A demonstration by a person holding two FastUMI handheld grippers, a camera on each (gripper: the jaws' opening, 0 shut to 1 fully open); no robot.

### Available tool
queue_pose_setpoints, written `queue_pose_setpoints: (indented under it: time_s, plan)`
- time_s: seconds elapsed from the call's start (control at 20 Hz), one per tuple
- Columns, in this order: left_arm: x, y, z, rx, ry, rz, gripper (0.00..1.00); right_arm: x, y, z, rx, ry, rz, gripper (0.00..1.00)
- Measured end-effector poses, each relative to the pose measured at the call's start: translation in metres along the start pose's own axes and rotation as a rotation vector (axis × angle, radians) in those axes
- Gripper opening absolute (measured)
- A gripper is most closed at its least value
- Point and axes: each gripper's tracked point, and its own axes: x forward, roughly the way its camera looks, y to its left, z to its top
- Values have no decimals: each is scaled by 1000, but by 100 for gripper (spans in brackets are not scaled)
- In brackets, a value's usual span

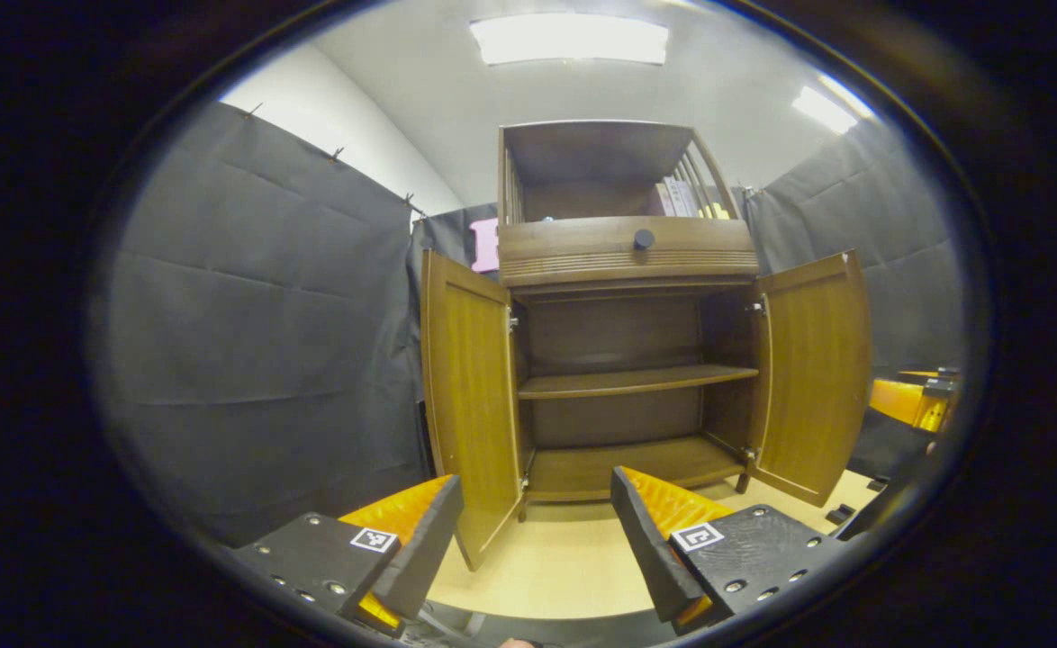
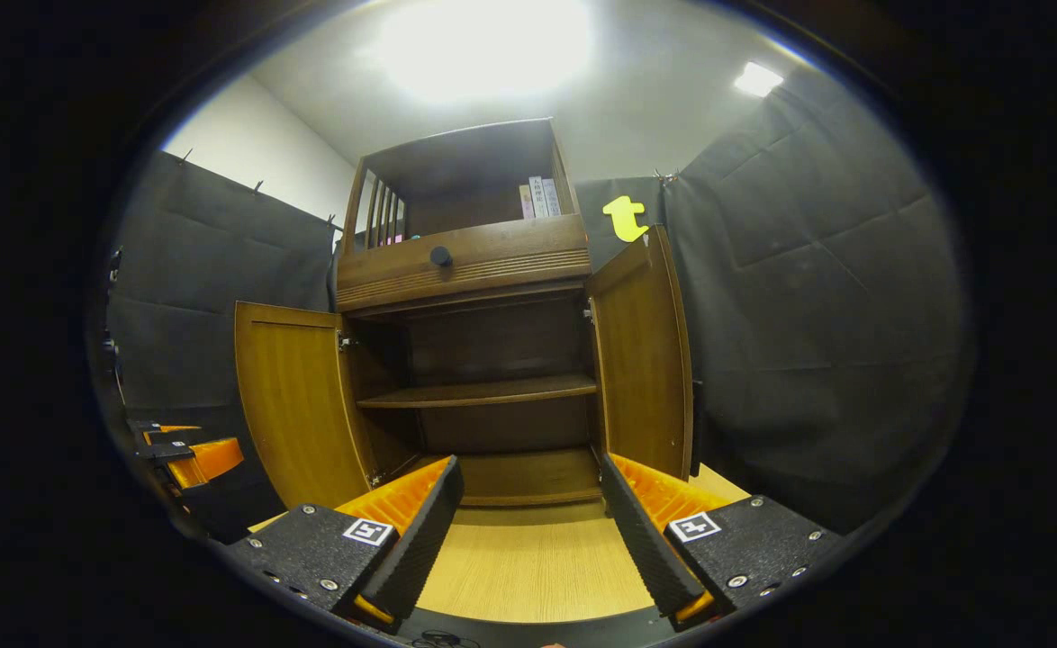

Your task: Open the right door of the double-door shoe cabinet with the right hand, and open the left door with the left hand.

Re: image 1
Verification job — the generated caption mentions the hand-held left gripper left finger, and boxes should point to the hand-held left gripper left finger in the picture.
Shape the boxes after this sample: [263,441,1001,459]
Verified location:
[222,474,465,638]

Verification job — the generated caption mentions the black backdrop cloth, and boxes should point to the black backdrop cloth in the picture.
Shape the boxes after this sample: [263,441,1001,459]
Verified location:
[92,101,966,545]

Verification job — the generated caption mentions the wooden double-door shoe cabinet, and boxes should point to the wooden double-door shoe cabinet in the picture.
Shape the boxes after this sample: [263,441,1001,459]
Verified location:
[497,120,763,523]

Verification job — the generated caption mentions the small ceiling light panel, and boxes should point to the small ceiling light panel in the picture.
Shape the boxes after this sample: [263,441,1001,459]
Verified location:
[791,85,858,136]

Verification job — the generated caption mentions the wooden cabinet door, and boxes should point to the wooden cabinet door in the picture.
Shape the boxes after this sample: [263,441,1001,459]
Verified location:
[420,249,527,572]
[746,250,873,508]

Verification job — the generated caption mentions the wooden inner shelf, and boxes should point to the wooden inner shelf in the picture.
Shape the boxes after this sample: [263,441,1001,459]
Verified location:
[518,364,761,401]

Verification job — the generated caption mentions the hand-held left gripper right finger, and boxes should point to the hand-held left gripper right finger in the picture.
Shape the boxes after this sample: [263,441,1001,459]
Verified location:
[611,465,845,635]

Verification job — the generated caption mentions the large ceiling light panel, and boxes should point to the large ceiling light panel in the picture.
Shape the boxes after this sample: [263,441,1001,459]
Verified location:
[470,13,671,66]

